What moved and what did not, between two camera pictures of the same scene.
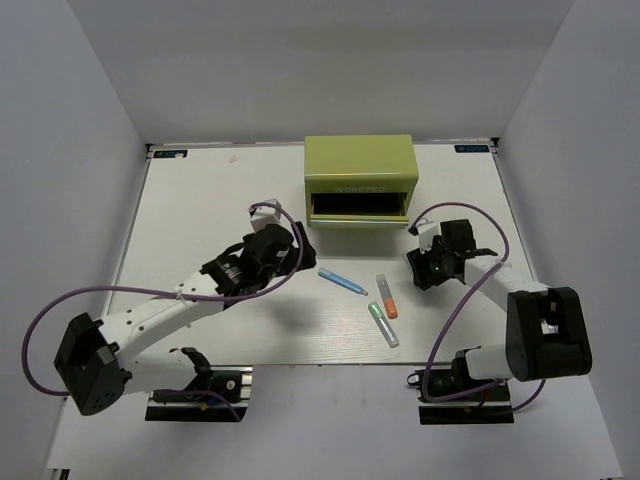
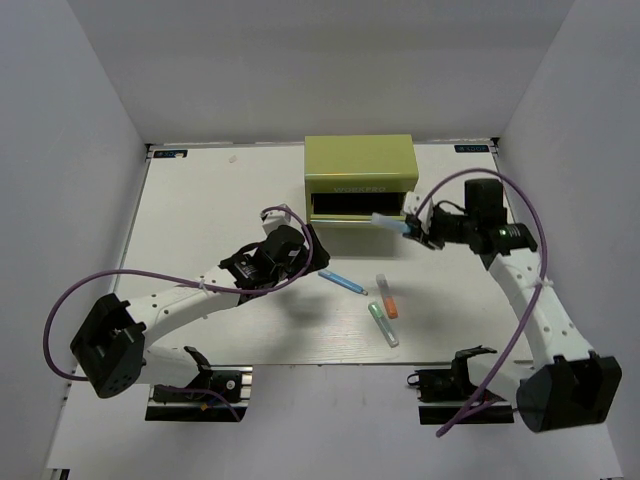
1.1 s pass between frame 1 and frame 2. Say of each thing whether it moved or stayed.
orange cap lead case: stayed
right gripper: moved
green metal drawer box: stayed
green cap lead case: stayed
